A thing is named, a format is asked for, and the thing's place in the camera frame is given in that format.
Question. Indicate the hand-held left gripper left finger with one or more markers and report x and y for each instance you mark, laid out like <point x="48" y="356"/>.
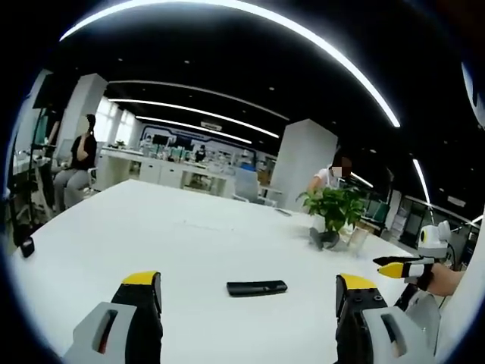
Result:
<point x="113" y="322"/>

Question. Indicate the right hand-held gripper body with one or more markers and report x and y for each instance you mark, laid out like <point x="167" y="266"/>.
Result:
<point x="432" y="239"/>

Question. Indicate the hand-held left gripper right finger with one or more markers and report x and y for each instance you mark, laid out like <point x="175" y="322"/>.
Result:
<point x="363" y="322"/>

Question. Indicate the black remote control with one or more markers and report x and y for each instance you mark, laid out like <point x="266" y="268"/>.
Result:
<point x="257" y="288"/>

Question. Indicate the person's right hand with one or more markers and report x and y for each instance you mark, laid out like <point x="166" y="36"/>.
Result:
<point x="445" y="280"/>

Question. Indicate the small white cup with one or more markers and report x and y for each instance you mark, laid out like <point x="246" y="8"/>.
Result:
<point x="358" y="238"/>

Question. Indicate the straight ceiling light strip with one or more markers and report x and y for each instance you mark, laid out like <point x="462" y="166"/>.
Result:
<point x="189" y="110"/>
<point x="421" y="178"/>

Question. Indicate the green potted plant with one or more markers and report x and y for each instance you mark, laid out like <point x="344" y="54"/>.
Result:
<point x="333" y="208"/>

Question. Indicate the small black device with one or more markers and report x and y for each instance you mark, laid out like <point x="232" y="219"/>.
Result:
<point x="27" y="247"/>

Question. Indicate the flat black phone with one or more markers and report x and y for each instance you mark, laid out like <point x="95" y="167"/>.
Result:
<point x="283" y="212"/>

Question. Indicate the white office chair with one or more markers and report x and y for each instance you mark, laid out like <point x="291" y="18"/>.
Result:
<point x="92" y="180"/>

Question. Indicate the long white counter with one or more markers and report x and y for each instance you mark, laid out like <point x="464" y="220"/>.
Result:
<point x="151" y="167"/>

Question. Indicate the grey office chair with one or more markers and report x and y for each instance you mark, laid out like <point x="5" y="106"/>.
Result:
<point x="246" y="184"/>

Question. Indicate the ceiling air conditioner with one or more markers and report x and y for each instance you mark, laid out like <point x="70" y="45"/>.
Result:
<point x="211" y="125"/>

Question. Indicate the black monitor on stand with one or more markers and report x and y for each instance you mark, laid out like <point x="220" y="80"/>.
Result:
<point x="43" y="91"/>

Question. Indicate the long curved ceiling light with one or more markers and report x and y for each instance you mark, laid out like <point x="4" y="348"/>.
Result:
<point x="303" y="34"/>

